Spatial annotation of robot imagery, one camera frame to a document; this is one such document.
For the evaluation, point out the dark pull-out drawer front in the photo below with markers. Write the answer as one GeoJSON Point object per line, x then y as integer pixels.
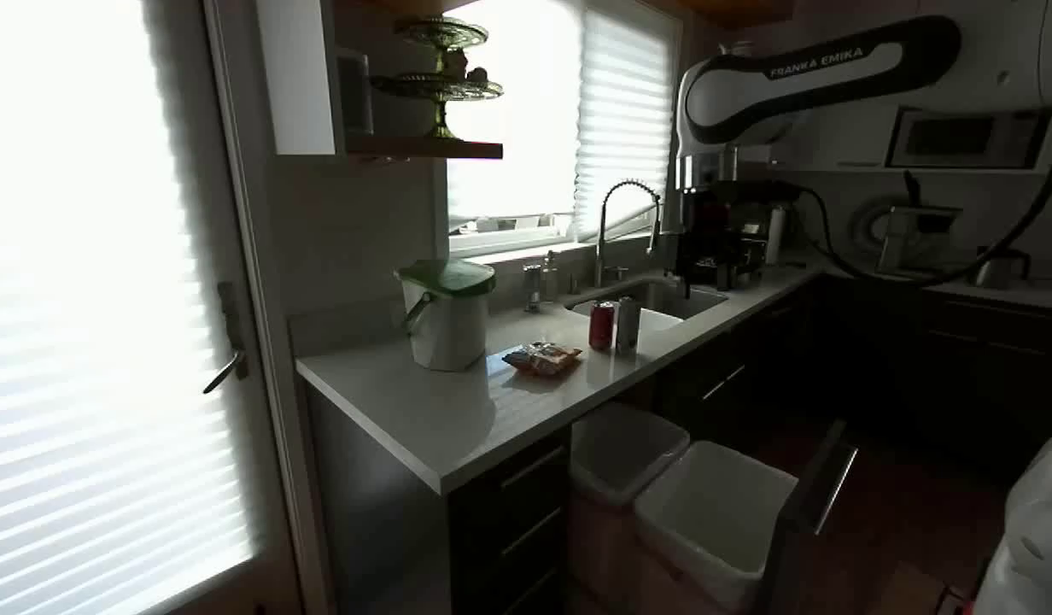
{"type": "Point", "coordinates": [819, 501]}

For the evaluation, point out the chrome soap dispenser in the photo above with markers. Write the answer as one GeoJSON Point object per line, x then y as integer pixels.
{"type": "Point", "coordinates": [533, 289]}

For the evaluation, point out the dark counter drawer cabinet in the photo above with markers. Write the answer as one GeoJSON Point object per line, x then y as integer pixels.
{"type": "Point", "coordinates": [512, 526]}

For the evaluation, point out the red drink can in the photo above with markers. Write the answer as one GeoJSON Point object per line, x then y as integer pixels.
{"type": "Point", "coordinates": [603, 326]}

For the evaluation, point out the chrome gooseneck faucet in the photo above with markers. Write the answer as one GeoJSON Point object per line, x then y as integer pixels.
{"type": "Point", "coordinates": [603, 241]}

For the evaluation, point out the white drink can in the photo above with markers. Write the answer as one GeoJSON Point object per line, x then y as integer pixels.
{"type": "Point", "coordinates": [627, 326]}

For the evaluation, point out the white window blind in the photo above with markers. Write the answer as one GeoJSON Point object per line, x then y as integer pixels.
{"type": "Point", "coordinates": [624, 116]}

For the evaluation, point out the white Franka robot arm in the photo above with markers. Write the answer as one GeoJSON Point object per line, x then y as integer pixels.
{"type": "Point", "coordinates": [823, 72]}

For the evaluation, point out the wooden wall shelf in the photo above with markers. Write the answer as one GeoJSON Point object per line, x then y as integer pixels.
{"type": "Point", "coordinates": [424, 150]}

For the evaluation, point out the grey robot gripper body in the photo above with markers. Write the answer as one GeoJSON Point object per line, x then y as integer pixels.
{"type": "Point", "coordinates": [715, 165]}

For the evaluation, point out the grey stand mixer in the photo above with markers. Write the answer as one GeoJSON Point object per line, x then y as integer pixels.
{"type": "Point", "coordinates": [908, 228]}

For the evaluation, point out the built-in microwave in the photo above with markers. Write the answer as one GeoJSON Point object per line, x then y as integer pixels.
{"type": "Point", "coordinates": [965, 137]}

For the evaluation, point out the white trash bin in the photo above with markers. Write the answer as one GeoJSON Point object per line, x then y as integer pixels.
{"type": "Point", "coordinates": [624, 448]}
{"type": "Point", "coordinates": [708, 514]}

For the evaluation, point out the white kitchen sink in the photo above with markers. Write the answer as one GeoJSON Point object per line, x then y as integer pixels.
{"type": "Point", "coordinates": [664, 299]}

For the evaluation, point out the black coffee machine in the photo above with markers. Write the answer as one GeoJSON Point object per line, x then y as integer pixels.
{"type": "Point", "coordinates": [733, 234]}

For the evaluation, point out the white door blind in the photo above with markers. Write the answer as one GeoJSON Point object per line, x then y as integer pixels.
{"type": "Point", "coordinates": [85, 309]}

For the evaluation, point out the metal kettle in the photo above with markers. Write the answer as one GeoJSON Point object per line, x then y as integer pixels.
{"type": "Point", "coordinates": [1001, 273]}

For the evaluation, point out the white cabinet beside shelf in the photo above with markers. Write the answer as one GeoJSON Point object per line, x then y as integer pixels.
{"type": "Point", "coordinates": [300, 72]}

